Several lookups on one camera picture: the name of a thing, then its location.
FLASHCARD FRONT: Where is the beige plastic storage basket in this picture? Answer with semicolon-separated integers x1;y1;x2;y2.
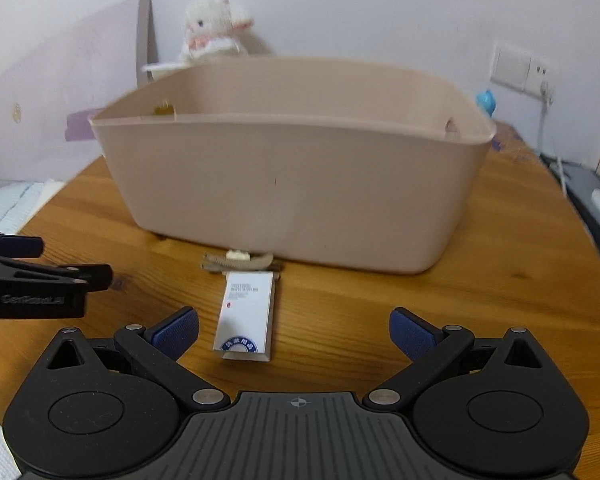
91;56;495;273

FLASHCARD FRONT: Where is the pink purple headboard panel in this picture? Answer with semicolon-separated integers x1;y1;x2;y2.
0;0;155;181

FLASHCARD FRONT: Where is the white slim carton box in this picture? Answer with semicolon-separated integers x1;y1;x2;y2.
212;272;276;362

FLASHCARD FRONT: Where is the white plush lamb toy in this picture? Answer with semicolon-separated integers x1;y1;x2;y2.
178;0;253;64

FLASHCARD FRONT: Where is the white wall switch socket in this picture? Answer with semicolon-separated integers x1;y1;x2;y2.
490;44;559;100

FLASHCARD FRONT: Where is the white plug and cable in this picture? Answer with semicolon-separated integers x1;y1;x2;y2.
538;79;570;196

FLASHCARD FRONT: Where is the grey laptop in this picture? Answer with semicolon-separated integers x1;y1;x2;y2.
540;154;600;253

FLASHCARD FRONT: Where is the blue bird figurine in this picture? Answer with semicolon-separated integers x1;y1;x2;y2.
476;90;496;117

